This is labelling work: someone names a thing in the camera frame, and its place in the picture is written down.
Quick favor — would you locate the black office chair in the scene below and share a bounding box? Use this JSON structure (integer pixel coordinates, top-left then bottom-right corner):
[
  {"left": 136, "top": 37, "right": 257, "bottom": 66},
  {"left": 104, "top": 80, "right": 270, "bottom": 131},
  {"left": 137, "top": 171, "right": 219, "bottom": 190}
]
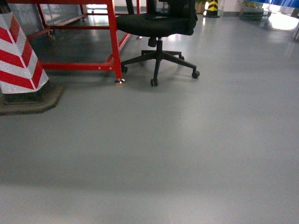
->
[{"left": 116, "top": 0, "right": 200, "bottom": 86}]

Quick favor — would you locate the yellow black traffic cone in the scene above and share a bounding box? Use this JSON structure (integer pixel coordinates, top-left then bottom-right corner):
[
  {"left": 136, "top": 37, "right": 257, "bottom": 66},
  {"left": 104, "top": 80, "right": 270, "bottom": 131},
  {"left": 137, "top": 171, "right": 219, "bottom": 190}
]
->
[{"left": 205, "top": 0, "right": 220, "bottom": 18}]

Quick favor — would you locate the green potted plant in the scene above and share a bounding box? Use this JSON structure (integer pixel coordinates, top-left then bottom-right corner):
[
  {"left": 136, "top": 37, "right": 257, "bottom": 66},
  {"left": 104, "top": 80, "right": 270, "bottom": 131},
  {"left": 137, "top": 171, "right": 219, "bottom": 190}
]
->
[{"left": 195, "top": 0, "right": 208, "bottom": 14}]

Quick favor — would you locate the red white traffic cone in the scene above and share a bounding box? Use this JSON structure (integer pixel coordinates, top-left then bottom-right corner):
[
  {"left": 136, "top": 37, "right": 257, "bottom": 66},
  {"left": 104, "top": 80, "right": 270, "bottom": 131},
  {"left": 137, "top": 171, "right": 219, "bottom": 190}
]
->
[{"left": 0, "top": 0, "right": 64, "bottom": 116}]

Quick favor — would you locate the steel roller conveyor rack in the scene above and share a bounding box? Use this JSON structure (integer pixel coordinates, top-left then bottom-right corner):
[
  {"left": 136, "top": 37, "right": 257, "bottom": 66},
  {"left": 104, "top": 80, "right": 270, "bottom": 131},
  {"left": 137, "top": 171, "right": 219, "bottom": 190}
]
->
[{"left": 237, "top": 0, "right": 299, "bottom": 20}]

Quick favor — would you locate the red metal table frame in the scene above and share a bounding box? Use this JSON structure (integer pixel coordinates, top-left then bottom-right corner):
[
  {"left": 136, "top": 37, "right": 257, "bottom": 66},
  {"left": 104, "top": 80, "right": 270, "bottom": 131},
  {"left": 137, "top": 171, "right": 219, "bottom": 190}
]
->
[{"left": 7, "top": 0, "right": 130, "bottom": 85}]

